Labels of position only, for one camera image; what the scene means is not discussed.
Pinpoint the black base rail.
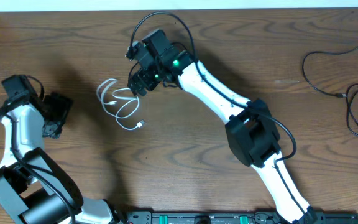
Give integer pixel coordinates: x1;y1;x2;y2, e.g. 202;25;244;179
126;211;358;224

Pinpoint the white cable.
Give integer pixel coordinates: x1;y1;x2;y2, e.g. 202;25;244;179
96;78;146;131

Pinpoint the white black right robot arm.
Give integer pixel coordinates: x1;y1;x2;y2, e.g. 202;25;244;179
126;29;317;223

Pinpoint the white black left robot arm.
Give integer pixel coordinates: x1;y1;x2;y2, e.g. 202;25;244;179
0;75;127;224

